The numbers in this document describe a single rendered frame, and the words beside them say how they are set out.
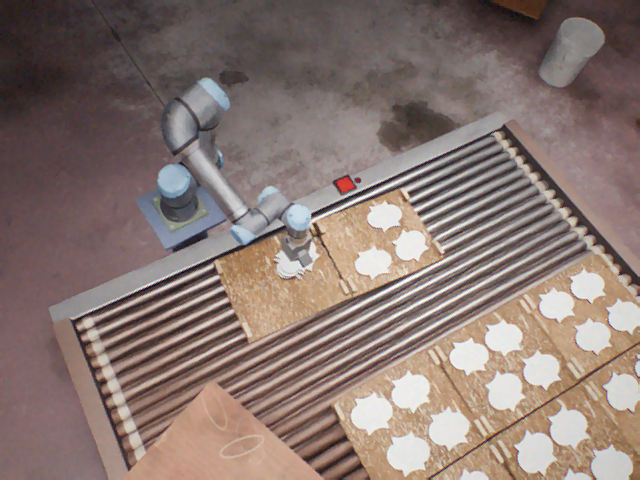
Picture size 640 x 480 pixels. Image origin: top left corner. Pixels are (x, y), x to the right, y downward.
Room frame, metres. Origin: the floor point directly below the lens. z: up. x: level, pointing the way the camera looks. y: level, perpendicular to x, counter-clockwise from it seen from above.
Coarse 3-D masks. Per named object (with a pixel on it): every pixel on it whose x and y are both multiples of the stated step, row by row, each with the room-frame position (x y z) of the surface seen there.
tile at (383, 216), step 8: (376, 208) 1.16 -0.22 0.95; (384, 208) 1.16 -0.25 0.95; (392, 208) 1.17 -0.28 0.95; (368, 216) 1.11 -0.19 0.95; (376, 216) 1.12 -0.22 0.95; (384, 216) 1.13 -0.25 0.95; (392, 216) 1.13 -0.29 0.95; (400, 216) 1.14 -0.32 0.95; (376, 224) 1.08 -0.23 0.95; (384, 224) 1.09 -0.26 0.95; (392, 224) 1.10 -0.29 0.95; (384, 232) 1.06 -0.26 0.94
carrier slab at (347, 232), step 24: (336, 216) 1.09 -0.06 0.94; (360, 216) 1.11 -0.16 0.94; (408, 216) 1.16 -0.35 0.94; (336, 240) 0.99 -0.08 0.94; (360, 240) 1.01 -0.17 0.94; (384, 240) 1.03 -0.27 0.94; (432, 240) 1.07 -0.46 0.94; (336, 264) 0.88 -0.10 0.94; (408, 264) 0.94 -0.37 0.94; (432, 264) 0.97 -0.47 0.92; (360, 288) 0.80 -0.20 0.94
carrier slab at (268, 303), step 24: (312, 240) 0.97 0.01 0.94; (240, 264) 0.81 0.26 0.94; (264, 264) 0.83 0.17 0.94; (240, 288) 0.71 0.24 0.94; (264, 288) 0.73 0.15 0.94; (288, 288) 0.75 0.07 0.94; (312, 288) 0.77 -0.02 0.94; (336, 288) 0.78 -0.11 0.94; (240, 312) 0.62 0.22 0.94; (264, 312) 0.64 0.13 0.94; (288, 312) 0.66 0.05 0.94; (312, 312) 0.67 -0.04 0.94; (264, 336) 0.55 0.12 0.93
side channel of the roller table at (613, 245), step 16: (512, 128) 1.70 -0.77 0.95; (512, 144) 1.65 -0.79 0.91; (528, 144) 1.63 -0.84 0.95; (528, 160) 1.57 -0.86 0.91; (544, 160) 1.56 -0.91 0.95; (544, 176) 1.49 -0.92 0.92; (560, 176) 1.49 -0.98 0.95; (560, 192) 1.41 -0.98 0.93; (576, 192) 1.42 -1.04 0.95; (576, 208) 1.34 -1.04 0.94; (592, 208) 1.35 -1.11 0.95; (592, 224) 1.27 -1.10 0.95; (608, 240) 1.21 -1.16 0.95; (624, 256) 1.15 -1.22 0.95; (624, 272) 1.10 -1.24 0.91
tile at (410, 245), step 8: (408, 232) 1.07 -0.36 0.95; (416, 232) 1.08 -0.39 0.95; (400, 240) 1.03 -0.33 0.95; (408, 240) 1.04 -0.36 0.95; (416, 240) 1.05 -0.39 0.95; (424, 240) 1.05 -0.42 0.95; (400, 248) 1.00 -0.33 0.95; (408, 248) 1.00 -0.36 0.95; (416, 248) 1.01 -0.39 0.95; (424, 248) 1.02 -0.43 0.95; (400, 256) 0.96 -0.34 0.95; (408, 256) 0.97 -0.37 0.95; (416, 256) 0.97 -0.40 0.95
